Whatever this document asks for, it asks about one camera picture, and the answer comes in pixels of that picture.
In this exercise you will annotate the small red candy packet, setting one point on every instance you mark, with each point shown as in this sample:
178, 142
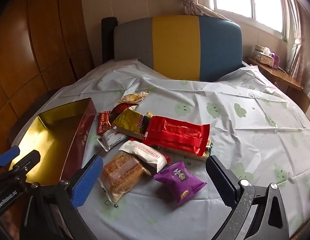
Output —
103, 122

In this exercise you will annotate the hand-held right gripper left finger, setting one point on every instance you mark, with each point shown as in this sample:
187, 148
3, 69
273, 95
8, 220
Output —
86, 182

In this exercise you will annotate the clear brown cake packet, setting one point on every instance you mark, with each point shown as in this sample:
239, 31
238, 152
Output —
120, 175

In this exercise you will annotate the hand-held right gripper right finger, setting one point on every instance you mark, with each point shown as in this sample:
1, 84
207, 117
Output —
220, 180

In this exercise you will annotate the clear cracker packet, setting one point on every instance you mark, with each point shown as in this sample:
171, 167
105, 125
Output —
203, 153

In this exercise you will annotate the grey snack sachet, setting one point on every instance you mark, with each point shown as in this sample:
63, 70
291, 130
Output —
111, 138

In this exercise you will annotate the wooden nightstand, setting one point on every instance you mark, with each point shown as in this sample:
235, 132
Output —
277, 75

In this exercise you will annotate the gold tin box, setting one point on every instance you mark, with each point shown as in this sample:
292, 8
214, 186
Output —
57, 135

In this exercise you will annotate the white and red snack packet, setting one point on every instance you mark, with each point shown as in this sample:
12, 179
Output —
142, 152

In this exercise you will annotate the window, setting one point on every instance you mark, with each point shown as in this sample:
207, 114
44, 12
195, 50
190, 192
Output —
245, 0

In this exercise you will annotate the patterned tissue box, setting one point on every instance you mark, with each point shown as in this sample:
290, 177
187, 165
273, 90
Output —
264, 59

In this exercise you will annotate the large red snack packet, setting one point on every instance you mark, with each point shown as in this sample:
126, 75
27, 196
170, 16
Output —
175, 132

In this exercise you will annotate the purple packet on nightstand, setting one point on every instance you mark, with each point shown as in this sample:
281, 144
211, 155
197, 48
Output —
275, 60

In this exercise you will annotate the grey yellow blue chair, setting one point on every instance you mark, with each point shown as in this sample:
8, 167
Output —
175, 45

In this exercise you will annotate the dark red snack packet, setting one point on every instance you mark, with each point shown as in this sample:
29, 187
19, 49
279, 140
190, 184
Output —
118, 110

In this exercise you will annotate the hanging patterned curtain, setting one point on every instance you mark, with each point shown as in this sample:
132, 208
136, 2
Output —
300, 55

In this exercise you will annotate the wooden wardrobe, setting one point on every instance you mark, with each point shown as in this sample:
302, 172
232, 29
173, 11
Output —
32, 42

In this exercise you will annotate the white cloud print bed sheet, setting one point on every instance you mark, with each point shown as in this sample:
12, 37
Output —
232, 130

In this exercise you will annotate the yellow and black snack packet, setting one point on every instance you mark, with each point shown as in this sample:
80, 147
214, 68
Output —
130, 121

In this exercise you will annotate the yellow pumpkin seed packet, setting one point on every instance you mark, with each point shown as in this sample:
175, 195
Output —
132, 97

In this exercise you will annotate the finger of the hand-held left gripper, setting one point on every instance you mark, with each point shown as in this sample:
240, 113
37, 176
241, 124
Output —
27, 161
8, 155

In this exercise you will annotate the purple snack packet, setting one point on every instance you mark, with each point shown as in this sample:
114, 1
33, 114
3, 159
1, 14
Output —
178, 182

